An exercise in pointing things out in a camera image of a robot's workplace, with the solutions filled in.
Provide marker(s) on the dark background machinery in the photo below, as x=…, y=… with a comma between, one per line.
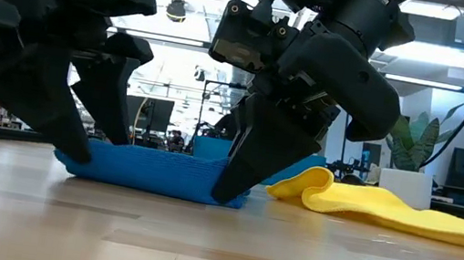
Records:
x=346, y=170

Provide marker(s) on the yellow microfiber towel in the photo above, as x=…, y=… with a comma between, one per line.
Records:
x=385, y=213

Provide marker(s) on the person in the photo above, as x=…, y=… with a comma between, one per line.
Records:
x=176, y=140

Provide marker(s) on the black ceiling dome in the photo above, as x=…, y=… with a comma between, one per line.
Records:
x=176, y=10

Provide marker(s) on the long ceiling light strip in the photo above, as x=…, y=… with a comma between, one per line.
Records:
x=163, y=38
x=428, y=83

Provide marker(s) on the blue microfiber towel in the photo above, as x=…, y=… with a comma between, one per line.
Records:
x=152, y=173

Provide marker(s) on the black metal frame stand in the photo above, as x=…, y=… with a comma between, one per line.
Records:
x=202, y=107

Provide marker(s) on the green plant in white pot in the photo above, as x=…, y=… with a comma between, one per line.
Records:
x=405, y=188

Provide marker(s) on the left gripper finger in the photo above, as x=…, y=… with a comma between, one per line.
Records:
x=104, y=92
x=35, y=91

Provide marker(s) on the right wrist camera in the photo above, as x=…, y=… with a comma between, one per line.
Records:
x=246, y=35

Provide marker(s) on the background monitor on stand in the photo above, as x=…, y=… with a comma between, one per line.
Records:
x=156, y=114

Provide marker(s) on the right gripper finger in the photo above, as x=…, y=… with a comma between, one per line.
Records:
x=265, y=153

